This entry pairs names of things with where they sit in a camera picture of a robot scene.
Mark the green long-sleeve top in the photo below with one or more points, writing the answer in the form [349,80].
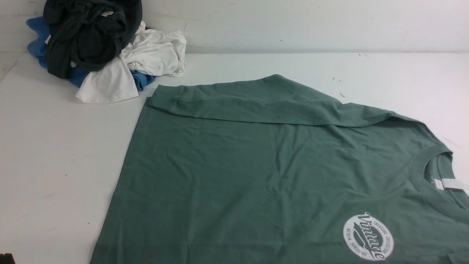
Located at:
[271,171]

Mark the blue crumpled garment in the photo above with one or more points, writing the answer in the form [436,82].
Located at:
[38,49]

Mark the white crumpled garment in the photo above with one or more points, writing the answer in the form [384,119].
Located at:
[150,53]

